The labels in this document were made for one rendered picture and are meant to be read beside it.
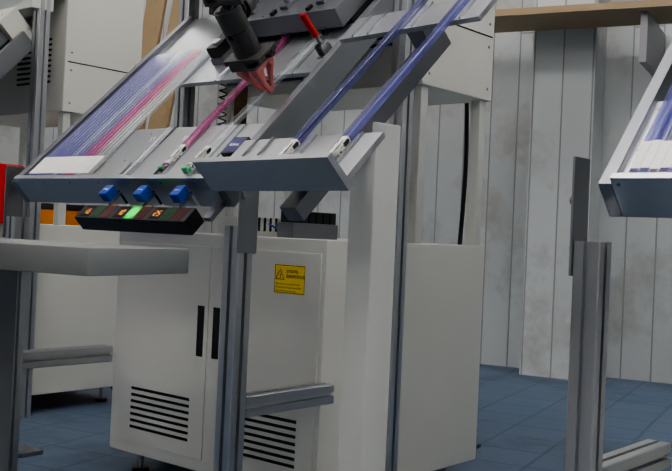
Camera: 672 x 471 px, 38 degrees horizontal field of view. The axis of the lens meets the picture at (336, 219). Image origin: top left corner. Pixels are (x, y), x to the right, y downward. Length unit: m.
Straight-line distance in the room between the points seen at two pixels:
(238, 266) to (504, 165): 3.35
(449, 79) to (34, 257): 1.31
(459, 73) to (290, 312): 0.77
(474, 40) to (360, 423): 1.21
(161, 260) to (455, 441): 1.25
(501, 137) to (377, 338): 3.47
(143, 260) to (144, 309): 1.02
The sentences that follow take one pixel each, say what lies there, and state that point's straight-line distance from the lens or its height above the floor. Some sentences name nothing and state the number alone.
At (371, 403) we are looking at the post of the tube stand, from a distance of 1.69.
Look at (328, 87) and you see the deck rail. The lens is 2.08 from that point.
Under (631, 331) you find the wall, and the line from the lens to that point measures 4.91.
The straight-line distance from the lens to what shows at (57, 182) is 2.24.
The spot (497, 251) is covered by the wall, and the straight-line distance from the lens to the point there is 5.05.
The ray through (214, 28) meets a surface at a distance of 2.61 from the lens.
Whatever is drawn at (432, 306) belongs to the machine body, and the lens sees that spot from 2.41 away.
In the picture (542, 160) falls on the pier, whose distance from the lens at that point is 4.77.
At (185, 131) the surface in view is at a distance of 2.14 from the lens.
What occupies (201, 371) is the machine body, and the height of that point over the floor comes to 0.30.
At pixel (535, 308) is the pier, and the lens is 4.77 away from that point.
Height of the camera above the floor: 0.64
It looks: 1 degrees up
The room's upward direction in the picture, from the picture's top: 3 degrees clockwise
